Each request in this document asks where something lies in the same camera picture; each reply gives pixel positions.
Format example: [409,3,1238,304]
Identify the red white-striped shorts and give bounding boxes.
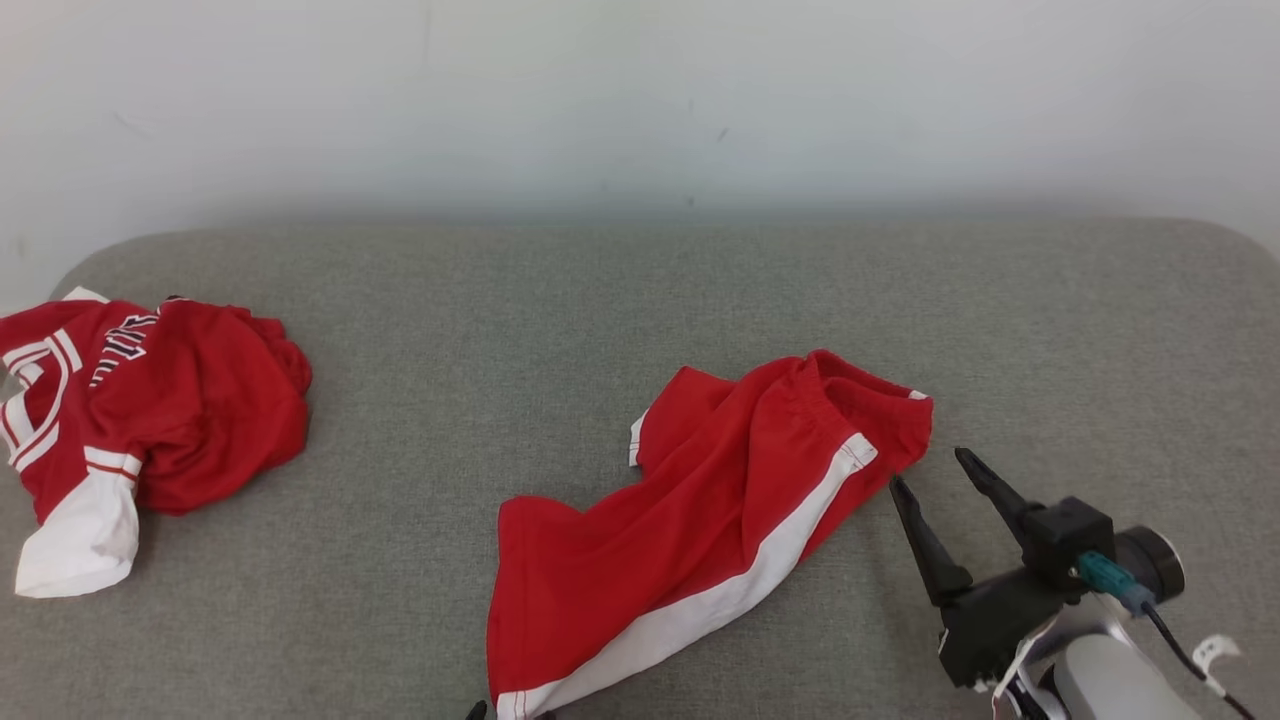
[487,349,935,720]

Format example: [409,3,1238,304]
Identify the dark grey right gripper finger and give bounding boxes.
[889,474,973,607]
[954,447,1033,546]

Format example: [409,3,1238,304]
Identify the teal cable connector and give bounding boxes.
[1077,551,1154,613]

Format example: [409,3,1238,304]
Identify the red white basketball jersey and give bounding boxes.
[0,287,314,599]

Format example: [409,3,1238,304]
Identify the white cable clip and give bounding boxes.
[1191,634,1242,698]

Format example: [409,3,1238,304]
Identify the thin black cable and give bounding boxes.
[1142,600,1257,720]

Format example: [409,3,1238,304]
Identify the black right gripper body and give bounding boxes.
[938,565,1089,691]

